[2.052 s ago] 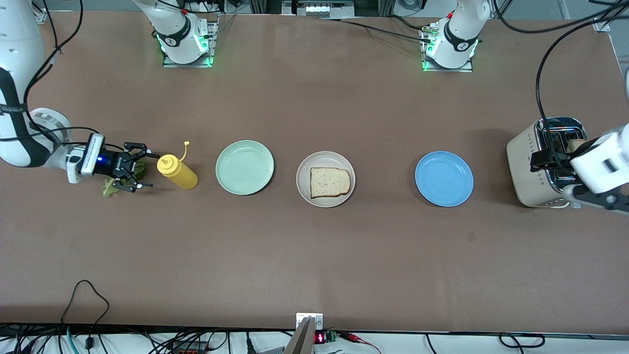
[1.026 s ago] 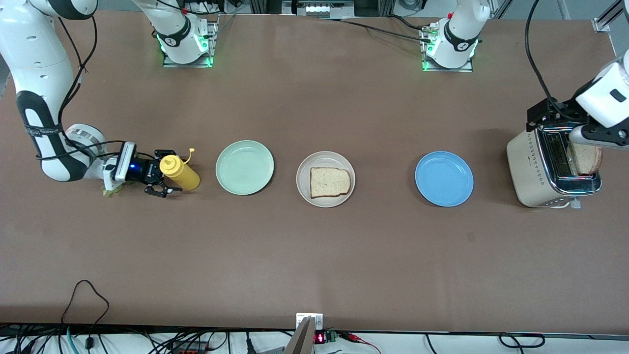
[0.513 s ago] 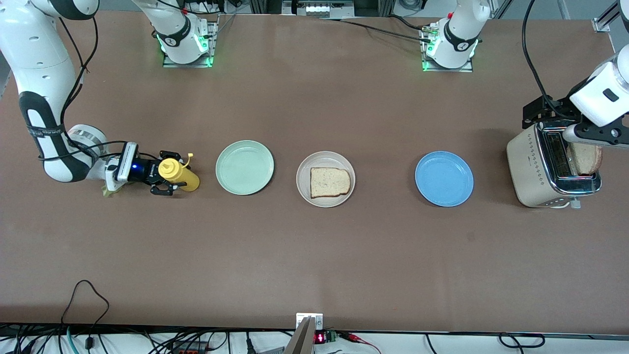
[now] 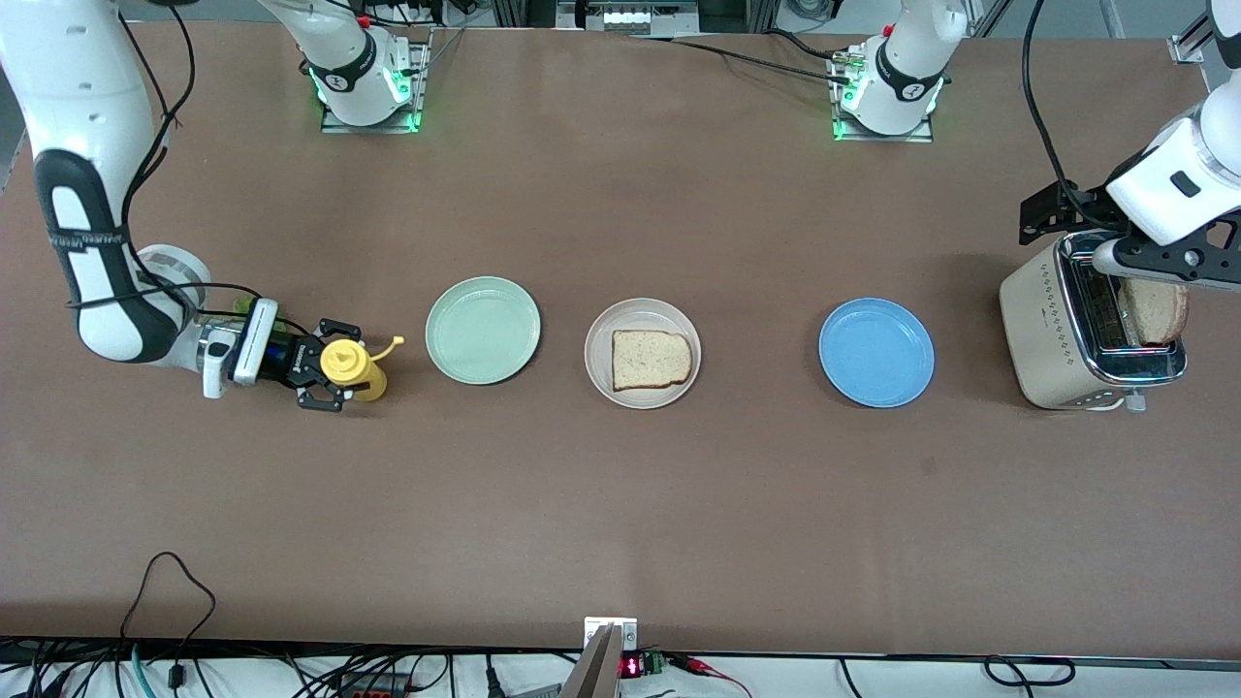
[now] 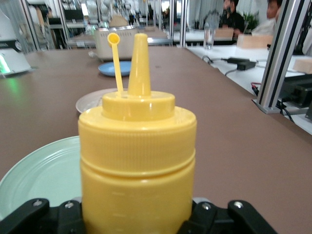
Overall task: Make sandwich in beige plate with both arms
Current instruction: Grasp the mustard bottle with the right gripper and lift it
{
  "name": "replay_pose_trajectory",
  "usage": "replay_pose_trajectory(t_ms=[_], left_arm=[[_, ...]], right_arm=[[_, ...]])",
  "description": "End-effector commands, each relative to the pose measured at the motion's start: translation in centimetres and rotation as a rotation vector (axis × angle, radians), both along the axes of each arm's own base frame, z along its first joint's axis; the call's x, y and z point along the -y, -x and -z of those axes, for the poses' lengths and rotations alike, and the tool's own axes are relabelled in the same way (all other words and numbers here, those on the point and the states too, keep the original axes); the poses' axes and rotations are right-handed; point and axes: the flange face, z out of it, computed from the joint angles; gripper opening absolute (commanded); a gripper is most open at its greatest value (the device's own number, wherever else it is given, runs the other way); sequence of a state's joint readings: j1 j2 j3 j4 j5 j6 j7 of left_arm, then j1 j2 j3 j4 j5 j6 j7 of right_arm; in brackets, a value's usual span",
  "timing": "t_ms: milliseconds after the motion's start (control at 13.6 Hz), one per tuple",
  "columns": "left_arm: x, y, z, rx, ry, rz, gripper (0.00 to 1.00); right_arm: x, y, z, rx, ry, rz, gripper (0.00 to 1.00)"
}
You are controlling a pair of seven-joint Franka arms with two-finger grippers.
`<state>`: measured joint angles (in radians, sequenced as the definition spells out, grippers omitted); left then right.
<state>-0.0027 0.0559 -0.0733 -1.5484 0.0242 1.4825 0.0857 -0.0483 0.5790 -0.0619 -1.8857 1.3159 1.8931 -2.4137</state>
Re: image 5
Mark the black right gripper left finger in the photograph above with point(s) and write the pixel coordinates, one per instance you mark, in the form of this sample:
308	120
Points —
36	219

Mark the mint green plate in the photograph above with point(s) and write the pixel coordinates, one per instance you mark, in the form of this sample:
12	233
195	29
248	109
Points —
44	170

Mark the person in white shirt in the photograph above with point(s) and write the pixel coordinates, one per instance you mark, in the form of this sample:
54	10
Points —
268	24

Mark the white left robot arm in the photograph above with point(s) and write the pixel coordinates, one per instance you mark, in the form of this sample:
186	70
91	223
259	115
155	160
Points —
9	58

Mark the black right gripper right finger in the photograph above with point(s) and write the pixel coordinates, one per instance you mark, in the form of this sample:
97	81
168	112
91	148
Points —
231	221

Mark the beige plate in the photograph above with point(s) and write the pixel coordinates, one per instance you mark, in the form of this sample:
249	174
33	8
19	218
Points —
87	102

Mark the metal post base bracket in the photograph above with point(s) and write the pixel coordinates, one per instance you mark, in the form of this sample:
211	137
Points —
265	107

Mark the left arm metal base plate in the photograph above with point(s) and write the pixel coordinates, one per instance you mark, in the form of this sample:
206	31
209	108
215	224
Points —
22	72

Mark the person in black shirt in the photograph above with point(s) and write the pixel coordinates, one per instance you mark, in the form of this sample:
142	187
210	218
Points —
231	19

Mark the black electronics box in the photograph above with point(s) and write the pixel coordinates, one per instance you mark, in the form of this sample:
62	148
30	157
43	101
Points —
299	92

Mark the aluminium extrusion post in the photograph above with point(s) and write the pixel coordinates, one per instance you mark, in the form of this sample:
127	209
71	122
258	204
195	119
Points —
280	48

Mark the light wooden box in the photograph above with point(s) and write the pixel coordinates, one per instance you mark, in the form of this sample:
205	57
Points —
303	65
253	41

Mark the beige chrome toaster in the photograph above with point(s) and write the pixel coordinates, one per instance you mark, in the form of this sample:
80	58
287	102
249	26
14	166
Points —
117	46

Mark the clear water bottle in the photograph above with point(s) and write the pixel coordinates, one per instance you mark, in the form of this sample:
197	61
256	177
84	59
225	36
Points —
208	36

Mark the yellow squeeze bottle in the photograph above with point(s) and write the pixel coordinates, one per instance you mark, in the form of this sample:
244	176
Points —
136	158

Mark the green potted plant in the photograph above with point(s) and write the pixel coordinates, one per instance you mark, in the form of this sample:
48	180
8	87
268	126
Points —
251	20

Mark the blue plate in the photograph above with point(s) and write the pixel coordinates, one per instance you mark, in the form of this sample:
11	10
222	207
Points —
107	69

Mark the black power adapter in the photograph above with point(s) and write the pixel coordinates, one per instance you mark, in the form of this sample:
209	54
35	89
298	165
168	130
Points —
243	64

